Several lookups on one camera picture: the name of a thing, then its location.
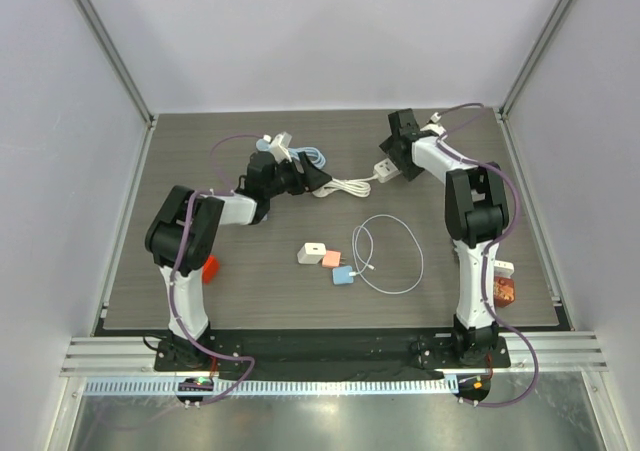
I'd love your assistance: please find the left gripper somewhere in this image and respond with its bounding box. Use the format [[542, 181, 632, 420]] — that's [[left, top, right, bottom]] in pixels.
[[265, 152, 331, 199]]

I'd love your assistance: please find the white usb power strip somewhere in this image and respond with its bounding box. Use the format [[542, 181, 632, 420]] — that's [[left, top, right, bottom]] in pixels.
[[373, 158, 401, 184]]

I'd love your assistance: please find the white power strip cord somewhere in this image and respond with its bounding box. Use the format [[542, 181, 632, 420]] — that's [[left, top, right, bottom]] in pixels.
[[312, 172, 381, 199]]

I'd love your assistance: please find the white cube charger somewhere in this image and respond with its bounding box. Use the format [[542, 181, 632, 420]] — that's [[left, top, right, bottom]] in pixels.
[[297, 242, 327, 265]]

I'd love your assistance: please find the pink plug adapter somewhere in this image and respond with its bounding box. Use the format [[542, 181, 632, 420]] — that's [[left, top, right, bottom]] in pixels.
[[321, 250, 344, 269]]

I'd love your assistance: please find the blue usb charger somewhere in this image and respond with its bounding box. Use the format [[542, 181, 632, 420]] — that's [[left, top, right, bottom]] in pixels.
[[332, 266, 357, 286]]

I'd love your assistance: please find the red cube socket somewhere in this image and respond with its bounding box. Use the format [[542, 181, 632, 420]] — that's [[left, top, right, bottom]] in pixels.
[[202, 255, 220, 285]]

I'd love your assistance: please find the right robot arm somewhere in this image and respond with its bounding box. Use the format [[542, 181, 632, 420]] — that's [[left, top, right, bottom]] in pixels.
[[380, 109, 515, 367]]

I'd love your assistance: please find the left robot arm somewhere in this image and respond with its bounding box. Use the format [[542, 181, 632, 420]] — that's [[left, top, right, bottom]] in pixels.
[[144, 151, 332, 371]]

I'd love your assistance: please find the dark red cube adapter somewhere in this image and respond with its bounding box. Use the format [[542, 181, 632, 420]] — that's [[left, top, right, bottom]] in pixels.
[[493, 277, 516, 308]]

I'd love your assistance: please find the blue power strip cable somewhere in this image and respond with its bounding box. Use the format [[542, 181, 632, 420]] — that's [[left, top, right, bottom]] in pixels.
[[255, 136, 328, 169]]

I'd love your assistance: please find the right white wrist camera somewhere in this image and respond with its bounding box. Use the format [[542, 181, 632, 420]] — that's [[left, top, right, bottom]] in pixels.
[[420, 112, 446, 136]]

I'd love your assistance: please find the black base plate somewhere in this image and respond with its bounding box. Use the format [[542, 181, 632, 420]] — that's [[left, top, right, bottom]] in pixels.
[[156, 328, 511, 373]]

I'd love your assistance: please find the slotted cable duct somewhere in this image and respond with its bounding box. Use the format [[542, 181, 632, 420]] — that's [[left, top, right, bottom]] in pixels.
[[84, 376, 458, 397]]

